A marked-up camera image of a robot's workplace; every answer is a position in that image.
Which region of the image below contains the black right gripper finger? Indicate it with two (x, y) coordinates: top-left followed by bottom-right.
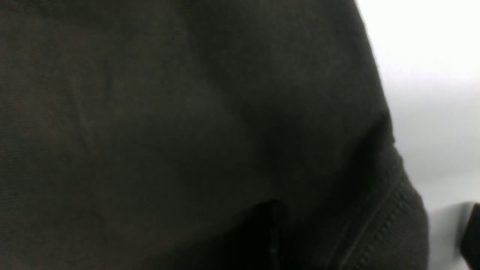
(460, 203), (480, 269)

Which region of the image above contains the gray long-sleeved shirt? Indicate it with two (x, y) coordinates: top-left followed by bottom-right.
(0, 0), (429, 270)

